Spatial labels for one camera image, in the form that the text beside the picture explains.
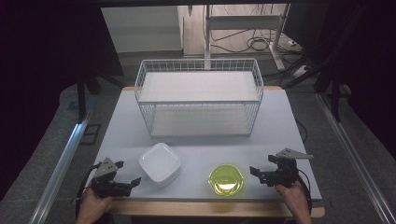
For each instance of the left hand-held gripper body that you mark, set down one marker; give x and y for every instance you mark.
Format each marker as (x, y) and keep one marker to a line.
(106, 186)

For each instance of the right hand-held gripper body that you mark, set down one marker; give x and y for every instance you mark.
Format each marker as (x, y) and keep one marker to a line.
(285, 175)

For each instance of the green translucent bowl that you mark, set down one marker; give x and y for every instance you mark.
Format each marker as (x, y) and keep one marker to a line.
(226, 180)

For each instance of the white square bowl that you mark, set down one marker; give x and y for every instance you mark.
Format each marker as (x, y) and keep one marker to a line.
(160, 163)

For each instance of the person's left hand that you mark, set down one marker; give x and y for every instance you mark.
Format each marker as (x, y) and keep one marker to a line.
(95, 203)

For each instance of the person's right hand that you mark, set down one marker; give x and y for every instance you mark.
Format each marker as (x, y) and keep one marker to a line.
(291, 197)

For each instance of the black metal stand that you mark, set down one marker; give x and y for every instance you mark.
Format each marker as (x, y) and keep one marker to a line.
(334, 93)
(82, 99)

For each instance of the white power strip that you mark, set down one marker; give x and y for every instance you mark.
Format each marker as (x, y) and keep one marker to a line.
(300, 71)

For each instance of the white panel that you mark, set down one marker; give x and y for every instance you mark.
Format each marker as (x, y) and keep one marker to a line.
(140, 29)

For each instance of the aluminium rail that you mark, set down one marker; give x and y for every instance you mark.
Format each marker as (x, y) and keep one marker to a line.
(59, 168)
(355, 155)

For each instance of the white metal desk frame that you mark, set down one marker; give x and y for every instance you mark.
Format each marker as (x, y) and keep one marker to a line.
(243, 21)

